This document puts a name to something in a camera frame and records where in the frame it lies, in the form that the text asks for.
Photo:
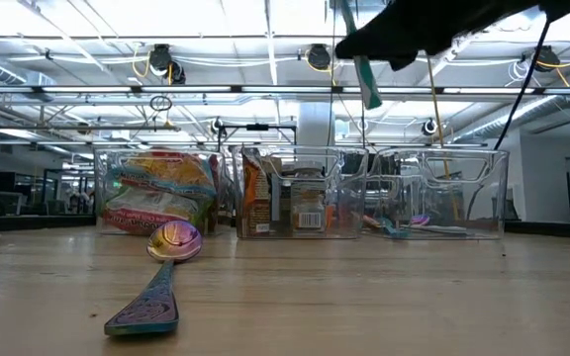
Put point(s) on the black distant rig frame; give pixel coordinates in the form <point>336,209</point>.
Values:
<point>257,127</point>

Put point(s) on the clear plastic bin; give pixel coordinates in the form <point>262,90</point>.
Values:
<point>109,160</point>
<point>478,188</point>
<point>349,198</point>

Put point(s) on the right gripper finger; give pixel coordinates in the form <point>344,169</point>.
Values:
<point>405,63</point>
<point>413,29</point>

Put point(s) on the yellow Maruchan ramen packet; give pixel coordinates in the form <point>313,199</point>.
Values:
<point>171,173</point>

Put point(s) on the teal plastic spoon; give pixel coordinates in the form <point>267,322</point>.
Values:
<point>390,228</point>

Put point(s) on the brown spice pouch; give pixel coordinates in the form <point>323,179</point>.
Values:
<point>256,198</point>

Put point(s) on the long metal ceiling rail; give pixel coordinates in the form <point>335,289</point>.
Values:
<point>216,90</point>

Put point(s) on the white lid seasoning jar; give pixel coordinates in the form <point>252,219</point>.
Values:
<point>309,190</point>

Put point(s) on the small cork glass jar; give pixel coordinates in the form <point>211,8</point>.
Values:
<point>310,220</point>

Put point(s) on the white green ramen packet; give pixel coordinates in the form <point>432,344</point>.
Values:
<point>151,210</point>

